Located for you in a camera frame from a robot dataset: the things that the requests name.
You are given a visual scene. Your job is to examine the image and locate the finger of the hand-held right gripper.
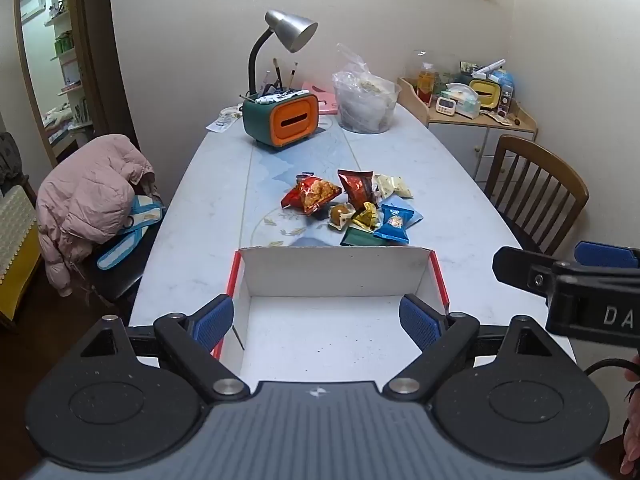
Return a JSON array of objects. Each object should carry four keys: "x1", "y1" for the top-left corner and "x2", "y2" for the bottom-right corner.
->
[
  {"x1": 492, "y1": 246, "x2": 558, "y2": 301},
  {"x1": 575, "y1": 241, "x2": 640, "y2": 268}
]

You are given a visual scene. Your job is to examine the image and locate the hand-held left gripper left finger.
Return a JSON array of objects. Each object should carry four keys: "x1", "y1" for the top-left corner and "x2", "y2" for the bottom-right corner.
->
[{"x1": 80, "y1": 294, "x2": 251, "y2": 403}]

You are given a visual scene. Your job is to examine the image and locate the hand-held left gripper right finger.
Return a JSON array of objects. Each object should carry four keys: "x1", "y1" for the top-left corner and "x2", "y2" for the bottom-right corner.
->
[{"x1": 381, "y1": 294, "x2": 556, "y2": 402}]

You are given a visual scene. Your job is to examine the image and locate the blue cookie packet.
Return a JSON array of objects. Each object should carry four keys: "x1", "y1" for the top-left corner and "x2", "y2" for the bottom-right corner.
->
[{"x1": 372, "y1": 205, "x2": 423, "y2": 245}]

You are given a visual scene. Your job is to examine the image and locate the dark green snack packet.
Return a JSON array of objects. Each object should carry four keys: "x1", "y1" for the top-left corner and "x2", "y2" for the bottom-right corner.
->
[{"x1": 341, "y1": 226, "x2": 391, "y2": 247}]

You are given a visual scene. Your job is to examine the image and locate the white cardboard box red edges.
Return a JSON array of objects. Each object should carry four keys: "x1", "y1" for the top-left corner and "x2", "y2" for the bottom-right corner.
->
[{"x1": 212, "y1": 246, "x2": 451, "y2": 391}]

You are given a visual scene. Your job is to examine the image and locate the yellow snack packet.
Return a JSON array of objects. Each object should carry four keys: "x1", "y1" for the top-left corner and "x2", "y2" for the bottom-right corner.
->
[{"x1": 352, "y1": 202, "x2": 381, "y2": 231}]

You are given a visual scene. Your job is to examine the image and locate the cream snack packet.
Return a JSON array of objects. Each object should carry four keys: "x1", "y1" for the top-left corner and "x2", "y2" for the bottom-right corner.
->
[{"x1": 372, "y1": 174, "x2": 415, "y2": 200}]

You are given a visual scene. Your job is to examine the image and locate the brown red foil snack bag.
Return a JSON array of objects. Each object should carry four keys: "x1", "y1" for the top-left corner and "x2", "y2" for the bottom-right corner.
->
[{"x1": 337, "y1": 169, "x2": 376, "y2": 211}]

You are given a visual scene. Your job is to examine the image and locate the red orange snack bag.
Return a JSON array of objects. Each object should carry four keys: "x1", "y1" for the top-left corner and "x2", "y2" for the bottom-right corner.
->
[{"x1": 281, "y1": 176, "x2": 342, "y2": 216}]

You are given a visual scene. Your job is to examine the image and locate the person's right hand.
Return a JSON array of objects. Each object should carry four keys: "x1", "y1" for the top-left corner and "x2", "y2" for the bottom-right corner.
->
[{"x1": 620, "y1": 354, "x2": 640, "y2": 476}]

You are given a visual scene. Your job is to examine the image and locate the brown wooden chair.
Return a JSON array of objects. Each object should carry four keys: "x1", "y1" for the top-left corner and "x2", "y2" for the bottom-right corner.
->
[{"x1": 484, "y1": 135, "x2": 590, "y2": 257}]

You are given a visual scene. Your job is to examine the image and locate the dark chair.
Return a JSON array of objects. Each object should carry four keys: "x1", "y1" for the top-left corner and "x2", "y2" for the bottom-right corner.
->
[{"x1": 80, "y1": 180, "x2": 168, "y2": 306}]

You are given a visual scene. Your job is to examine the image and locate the blue white striped bag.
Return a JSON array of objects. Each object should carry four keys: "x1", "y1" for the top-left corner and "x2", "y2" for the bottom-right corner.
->
[{"x1": 96, "y1": 194, "x2": 166, "y2": 271}]

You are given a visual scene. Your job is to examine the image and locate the white cabinet wooden top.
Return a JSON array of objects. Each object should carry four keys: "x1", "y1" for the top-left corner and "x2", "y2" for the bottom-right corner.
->
[{"x1": 397, "y1": 77, "x2": 540, "y2": 183}]

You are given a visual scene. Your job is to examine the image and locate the green white wipes pack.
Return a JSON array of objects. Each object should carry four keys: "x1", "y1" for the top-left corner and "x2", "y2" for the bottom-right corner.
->
[{"x1": 445, "y1": 82, "x2": 482, "y2": 120}]

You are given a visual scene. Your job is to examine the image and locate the yellow tissue box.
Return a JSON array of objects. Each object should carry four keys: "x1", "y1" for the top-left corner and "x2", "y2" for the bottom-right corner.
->
[{"x1": 469, "y1": 77, "x2": 502, "y2": 110}]

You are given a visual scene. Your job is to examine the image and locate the pink puffer jacket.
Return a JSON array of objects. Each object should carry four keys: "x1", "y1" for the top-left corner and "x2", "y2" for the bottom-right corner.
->
[{"x1": 36, "y1": 134, "x2": 156, "y2": 297}]

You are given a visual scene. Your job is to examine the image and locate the orange liquid bottle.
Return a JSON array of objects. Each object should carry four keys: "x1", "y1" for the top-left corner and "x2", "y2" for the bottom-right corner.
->
[{"x1": 416, "y1": 62, "x2": 436, "y2": 106}]

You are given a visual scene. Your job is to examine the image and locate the yellow bench cream cushion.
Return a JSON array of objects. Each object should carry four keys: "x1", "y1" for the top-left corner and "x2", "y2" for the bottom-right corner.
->
[{"x1": 0, "y1": 185, "x2": 43, "y2": 331}]

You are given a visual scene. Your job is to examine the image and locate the orange green tissue box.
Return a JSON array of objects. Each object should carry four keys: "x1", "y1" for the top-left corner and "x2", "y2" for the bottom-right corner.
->
[{"x1": 242, "y1": 89, "x2": 320, "y2": 150}]

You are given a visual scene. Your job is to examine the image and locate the white tube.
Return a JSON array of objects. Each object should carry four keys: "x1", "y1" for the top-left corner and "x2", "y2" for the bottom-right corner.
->
[{"x1": 255, "y1": 91, "x2": 302, "y2": 106}]

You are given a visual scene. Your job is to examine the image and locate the clear plastic bag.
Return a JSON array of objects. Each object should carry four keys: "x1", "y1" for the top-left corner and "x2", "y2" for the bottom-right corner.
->
[{"x1": 332, "y1": 42, "x2": 401, "y2": 126}]

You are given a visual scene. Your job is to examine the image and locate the dark clothes pile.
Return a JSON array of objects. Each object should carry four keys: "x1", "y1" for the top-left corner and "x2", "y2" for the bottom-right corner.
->
[{"x1": 0, "y1": 132, "x2": 28, "y2": 196}]

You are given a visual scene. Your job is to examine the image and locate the silver desk lamp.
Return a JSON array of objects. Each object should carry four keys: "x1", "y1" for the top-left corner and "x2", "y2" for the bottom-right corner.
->
[{"x1": 247, "y1": 9, "x2": 319, "y2": 96}]

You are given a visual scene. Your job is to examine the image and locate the black cable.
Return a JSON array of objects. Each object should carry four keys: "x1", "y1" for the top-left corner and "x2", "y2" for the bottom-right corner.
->
[{"x1": 582, "y1": 357, "x2": 640, "y2": 377}]

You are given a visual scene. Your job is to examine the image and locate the wooden door frame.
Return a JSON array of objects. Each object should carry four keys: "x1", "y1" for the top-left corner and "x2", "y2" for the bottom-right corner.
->
[{"x1": 12, "y1": 0, "x2": 141, "y2": 168}]

